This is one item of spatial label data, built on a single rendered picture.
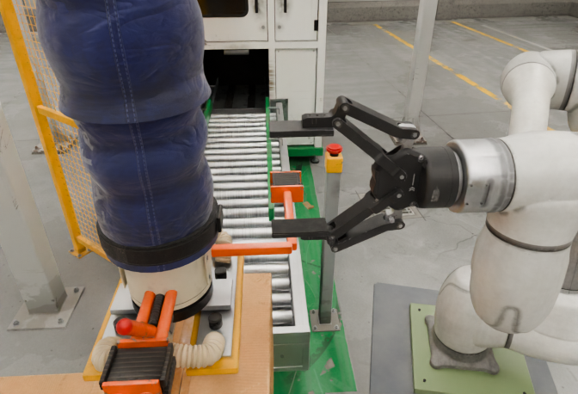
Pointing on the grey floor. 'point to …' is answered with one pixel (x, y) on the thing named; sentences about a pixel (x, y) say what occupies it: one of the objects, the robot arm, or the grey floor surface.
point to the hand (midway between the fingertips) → (279, 181)
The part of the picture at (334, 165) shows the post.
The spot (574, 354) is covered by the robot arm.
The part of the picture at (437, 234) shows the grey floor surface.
